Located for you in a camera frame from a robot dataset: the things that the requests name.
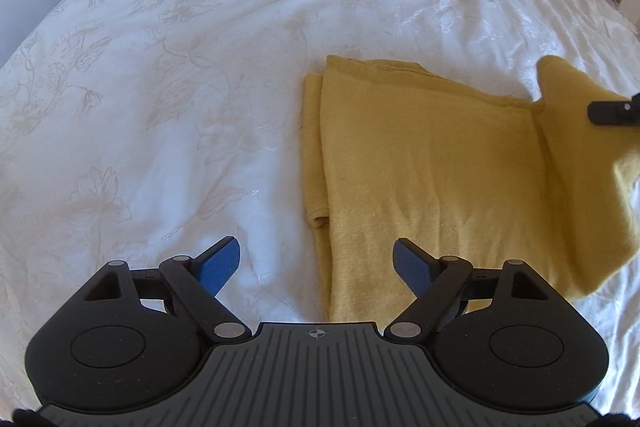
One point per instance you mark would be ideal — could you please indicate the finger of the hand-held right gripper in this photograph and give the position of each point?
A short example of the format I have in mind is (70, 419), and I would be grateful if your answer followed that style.
(615, 112)

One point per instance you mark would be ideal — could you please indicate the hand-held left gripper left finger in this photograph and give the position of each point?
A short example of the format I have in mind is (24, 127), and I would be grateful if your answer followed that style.
(220, 264)

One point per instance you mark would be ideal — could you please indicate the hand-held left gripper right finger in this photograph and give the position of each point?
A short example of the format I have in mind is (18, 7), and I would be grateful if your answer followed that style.
(412, 264)

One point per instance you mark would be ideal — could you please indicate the yellow knit sweater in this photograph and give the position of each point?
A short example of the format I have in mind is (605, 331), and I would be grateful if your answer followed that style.
(425, 182)

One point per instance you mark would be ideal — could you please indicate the white floral bedspread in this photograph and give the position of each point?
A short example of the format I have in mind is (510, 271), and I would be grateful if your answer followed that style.
(175, 82)

